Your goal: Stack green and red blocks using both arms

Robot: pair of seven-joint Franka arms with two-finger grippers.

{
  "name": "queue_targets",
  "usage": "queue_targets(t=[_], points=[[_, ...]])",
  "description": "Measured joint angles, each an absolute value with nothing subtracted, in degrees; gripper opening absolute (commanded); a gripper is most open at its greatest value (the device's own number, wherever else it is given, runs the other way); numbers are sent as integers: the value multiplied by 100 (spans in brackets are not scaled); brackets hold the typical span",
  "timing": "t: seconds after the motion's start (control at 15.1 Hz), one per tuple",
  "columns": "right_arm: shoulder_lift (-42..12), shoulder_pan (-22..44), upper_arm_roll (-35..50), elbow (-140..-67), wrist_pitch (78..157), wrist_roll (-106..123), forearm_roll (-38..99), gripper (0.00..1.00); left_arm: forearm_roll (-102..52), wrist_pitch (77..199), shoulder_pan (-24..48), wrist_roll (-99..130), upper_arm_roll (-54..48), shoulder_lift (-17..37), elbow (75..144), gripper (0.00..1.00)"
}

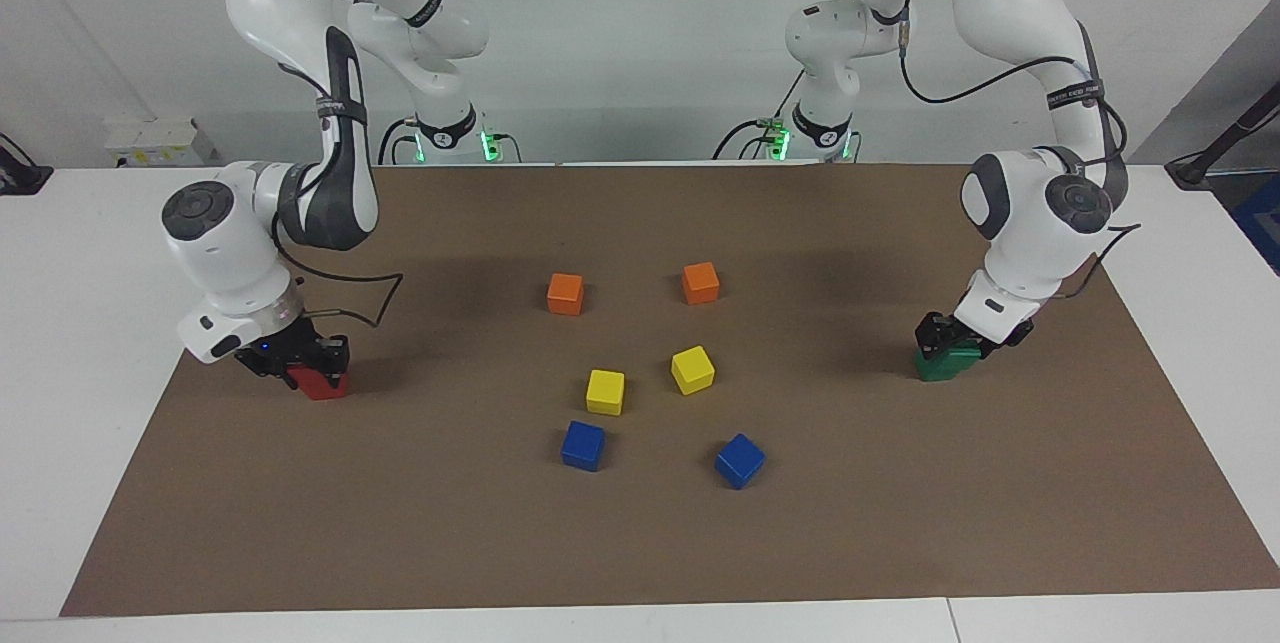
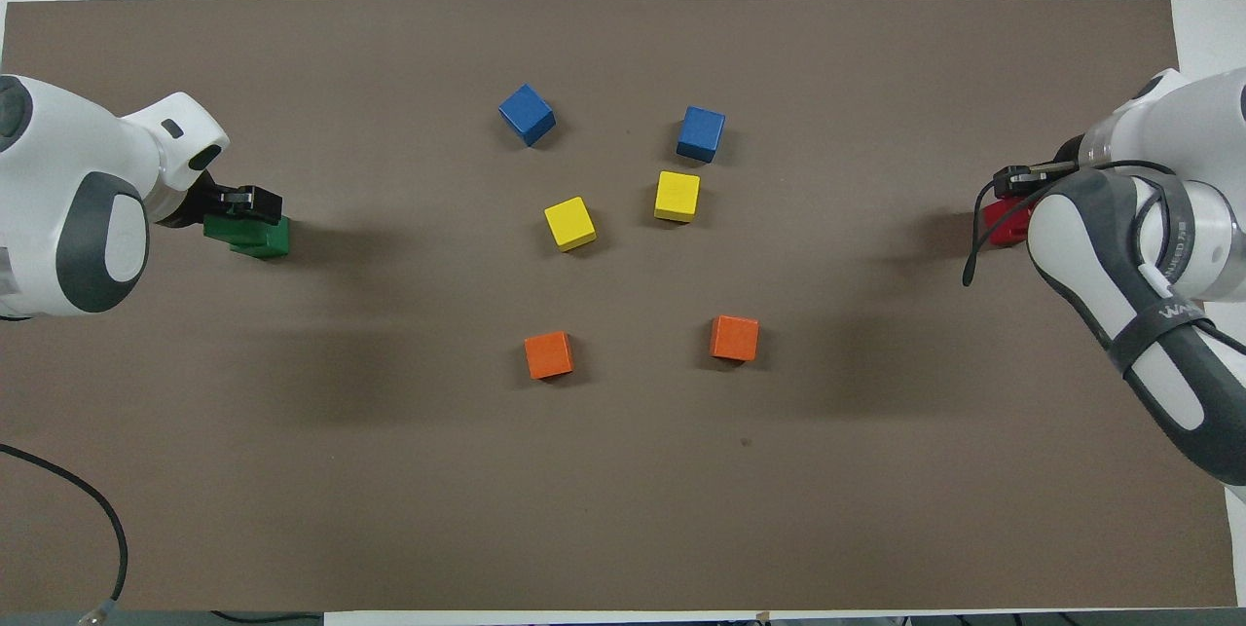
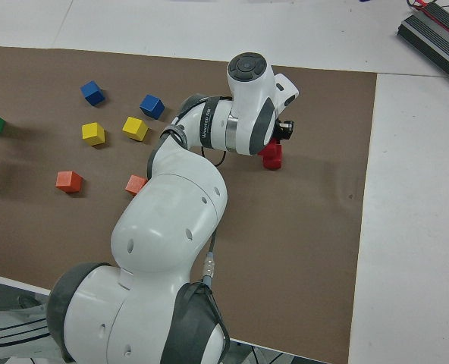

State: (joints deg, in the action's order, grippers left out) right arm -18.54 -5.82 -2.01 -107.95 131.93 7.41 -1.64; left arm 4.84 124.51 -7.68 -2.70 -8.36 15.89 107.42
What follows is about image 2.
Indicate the brown table mat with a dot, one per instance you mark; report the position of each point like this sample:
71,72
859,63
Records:
623,470

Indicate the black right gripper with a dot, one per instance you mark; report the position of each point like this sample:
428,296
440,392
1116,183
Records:
1073,154

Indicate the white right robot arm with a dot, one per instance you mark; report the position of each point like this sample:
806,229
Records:
1158,246

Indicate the green wooden cube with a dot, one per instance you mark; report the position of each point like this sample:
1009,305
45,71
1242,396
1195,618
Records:
229,229
273,244

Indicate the blue wooden cube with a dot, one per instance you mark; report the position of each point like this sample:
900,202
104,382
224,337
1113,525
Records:
527,114
701,133

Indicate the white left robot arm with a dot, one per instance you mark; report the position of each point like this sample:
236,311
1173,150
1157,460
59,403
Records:
88,198

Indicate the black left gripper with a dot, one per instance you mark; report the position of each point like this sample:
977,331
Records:
204,202

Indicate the orange wooden cube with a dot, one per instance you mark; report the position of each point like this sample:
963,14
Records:
549,354
734,338

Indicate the yellow wooden cube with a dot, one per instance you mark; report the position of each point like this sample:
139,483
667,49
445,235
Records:
570,223
677,196

